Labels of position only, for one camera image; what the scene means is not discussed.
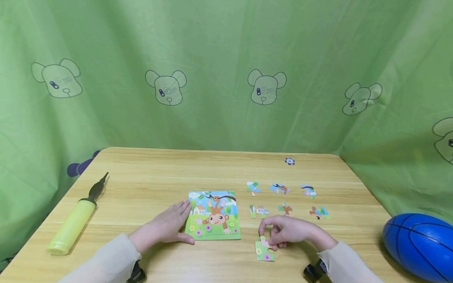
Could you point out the person's left hand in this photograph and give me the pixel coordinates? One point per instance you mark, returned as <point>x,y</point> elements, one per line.
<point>161,230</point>

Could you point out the person's right hand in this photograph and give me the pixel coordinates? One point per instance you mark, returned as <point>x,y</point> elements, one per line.
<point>300,232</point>

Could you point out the person's left thumb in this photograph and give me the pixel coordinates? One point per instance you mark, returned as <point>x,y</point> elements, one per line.
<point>184,237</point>

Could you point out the person's right thumb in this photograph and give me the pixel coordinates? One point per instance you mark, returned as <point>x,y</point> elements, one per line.
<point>275,243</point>

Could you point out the person's right index finger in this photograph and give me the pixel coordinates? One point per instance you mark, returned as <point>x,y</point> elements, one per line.
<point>266,223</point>

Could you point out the person's left fingers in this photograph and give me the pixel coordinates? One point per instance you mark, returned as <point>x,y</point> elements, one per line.
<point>182,212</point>

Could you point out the green flower puzzle piece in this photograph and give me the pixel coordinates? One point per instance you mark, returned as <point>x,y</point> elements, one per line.
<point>263,252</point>

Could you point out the monkey picture puzzle board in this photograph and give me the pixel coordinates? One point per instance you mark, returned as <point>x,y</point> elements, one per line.
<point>217,218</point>

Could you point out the person's right forearm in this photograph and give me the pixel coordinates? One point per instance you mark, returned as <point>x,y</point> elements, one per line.
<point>348,263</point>

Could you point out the set of loose jigsaw parts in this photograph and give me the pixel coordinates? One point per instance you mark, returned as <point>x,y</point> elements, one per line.
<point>279,189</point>

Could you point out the black wrist band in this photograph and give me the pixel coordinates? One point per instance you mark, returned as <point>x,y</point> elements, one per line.
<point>137,274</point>
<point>315,271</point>

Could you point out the small black white round token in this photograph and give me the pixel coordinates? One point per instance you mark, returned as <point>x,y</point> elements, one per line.
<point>290,161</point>

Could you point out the yellow hand air pump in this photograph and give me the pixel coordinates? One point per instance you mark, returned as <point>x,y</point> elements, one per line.
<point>72,226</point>

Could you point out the blue rubber ball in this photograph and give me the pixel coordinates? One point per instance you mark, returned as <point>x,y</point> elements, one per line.
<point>421,245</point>

